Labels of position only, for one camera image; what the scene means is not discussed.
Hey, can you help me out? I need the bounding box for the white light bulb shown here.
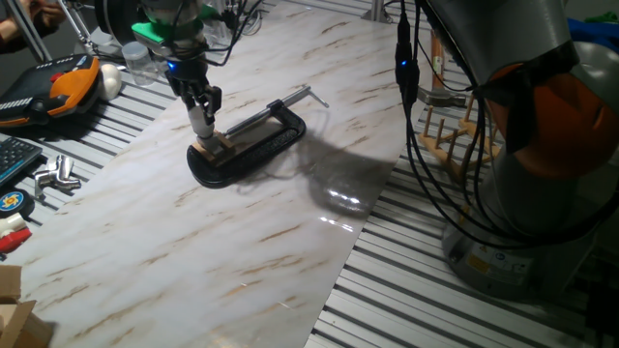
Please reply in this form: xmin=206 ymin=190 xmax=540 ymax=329
xmin=187 ymin=103 xmax=215 ymax=141

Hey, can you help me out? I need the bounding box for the marble pattern table sheet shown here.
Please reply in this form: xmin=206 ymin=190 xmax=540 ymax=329
xmin=4 ymin=2 xmax=436 ymax=348

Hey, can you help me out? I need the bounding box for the silver metal pipe fitting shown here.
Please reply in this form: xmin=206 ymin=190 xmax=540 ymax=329
xmin=53 ymin=154 xmax=75 ymax=181
xmin=32 ymin=169 xmax=82 ymax=197

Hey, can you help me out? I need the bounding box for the hammer with wooden handle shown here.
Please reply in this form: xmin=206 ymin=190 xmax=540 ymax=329
xmin=415 ymin=28 xmax=468 ymax=108

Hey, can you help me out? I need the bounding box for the slanted aluminium stand leg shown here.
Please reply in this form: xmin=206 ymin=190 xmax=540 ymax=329
xmin=4 ymin=0 xmax=53 ymax=63

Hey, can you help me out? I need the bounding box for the person's bare hand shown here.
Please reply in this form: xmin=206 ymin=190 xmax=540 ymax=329
xmin=28 ymin=0 xmax=67 ymax=28

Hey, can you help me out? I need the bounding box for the white egg shaped object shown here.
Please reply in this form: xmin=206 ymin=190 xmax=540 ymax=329
xmin=99 ymin=62 xmax=123 ymax=102

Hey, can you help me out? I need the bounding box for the clear plastic jar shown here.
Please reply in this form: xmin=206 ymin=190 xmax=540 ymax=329
xmin=120 ymin=41 xmax=157 ymax=87

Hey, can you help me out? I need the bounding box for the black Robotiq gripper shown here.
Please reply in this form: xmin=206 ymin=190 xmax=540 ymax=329
xmin=167 ymin=57 xmax=223 ymax=126

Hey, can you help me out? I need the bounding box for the thin metal rod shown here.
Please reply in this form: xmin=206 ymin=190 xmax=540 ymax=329
xmin=57 ymin=0 xmax=96 ymax=54

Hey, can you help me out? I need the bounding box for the upright aluminium post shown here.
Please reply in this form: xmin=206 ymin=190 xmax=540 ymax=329
xmin=361 ymin=0 xmax=394 ymax=24

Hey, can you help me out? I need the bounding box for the black computer keyboard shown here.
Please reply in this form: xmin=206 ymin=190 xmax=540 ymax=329
xmin=0 ymin=136 xmax=44 ymax=189

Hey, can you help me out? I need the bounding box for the wooden peg rack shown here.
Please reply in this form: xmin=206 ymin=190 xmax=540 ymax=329
xmin=418 ymin=96 xmax=504 ymax=183

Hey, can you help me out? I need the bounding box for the blue plastic bag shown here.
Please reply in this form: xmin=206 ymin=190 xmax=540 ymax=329
xmin=563 ymin=16 xmax=619 ymax=54

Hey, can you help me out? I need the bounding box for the black metal C-clamp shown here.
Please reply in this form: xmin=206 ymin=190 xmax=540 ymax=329
xmin=186 ymin=84 xmax=331 ymax=189

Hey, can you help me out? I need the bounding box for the black orange teach pendant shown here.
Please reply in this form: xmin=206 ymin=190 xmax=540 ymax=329
xmin=0 ymin=53 xmax=103 ymax=130

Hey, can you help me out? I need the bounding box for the open brown cardboard box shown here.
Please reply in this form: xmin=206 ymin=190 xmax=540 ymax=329
xmin=0 ymin=264 xmax=54 ymax=348

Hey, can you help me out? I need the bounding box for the black filament spool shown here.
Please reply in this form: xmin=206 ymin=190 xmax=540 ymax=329
xmin=94 ymin=0 xmax=141 ymax=47

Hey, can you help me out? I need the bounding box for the small wooden clamp pad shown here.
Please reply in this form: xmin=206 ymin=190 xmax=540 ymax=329
xmin=215 ymin=130 xmax=237 ymax=154
xmin=192 ymin=139 xmax=214 ymax=163

